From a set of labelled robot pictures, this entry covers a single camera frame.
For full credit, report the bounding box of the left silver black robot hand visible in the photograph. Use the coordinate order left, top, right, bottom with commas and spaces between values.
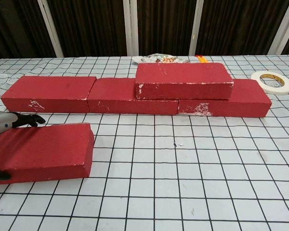
0, 111, 47, 181

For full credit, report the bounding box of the red brick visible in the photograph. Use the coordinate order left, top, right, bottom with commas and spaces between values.
177, 78, 273, 118
0, 76, 97, 113
87, 77, 179, 115
135, 62, 235, 101
0, 122, 95, 186

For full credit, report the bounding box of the dark brown curtain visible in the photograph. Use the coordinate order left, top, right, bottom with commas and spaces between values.
0, 0, 289, 61

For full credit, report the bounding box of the white printed snack bag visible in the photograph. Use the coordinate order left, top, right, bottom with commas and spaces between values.
131, 53, 191, 65

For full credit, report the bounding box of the white black checkered tablecloth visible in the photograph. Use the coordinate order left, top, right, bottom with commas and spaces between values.
0, 54, 289, 231

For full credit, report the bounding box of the yellow rubber chicken toy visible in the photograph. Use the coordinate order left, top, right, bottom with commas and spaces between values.
195, 54, 209, 64

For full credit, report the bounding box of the white tape roll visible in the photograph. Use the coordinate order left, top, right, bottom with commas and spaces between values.
250, 70, 289, 95

